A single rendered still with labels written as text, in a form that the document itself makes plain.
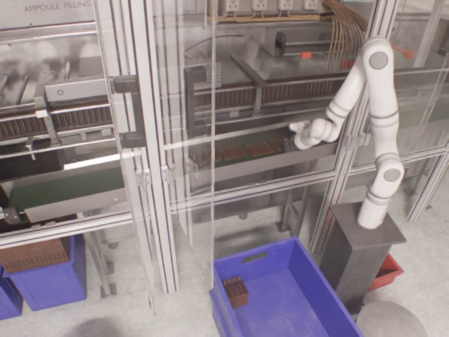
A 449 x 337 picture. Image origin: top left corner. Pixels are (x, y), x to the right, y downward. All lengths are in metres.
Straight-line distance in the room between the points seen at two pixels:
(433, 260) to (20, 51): 2.34
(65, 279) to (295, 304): 1.03
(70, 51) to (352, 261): 1.43
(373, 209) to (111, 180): 1.03
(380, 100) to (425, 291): 1.27
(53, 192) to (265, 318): 0.99
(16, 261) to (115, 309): 0.52
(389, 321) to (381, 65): 1.03
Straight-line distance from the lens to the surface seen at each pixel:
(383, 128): 1.18
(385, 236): 1.47
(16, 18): 1.61
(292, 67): 1.82
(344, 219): 1.46
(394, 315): 1.64
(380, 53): 1.07
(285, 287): 1.59
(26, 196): 1.50
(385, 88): 1.11
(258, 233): 2.07
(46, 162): 1.90
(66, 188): 1.46
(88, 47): 1.53
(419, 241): 2.36
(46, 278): 1.73
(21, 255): 1.61
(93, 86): 1.25
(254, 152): 1.47
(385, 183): 1.30
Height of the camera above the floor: 1.54
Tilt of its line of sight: 38 degrees down
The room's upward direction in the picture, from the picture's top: 3 degrees clockwise
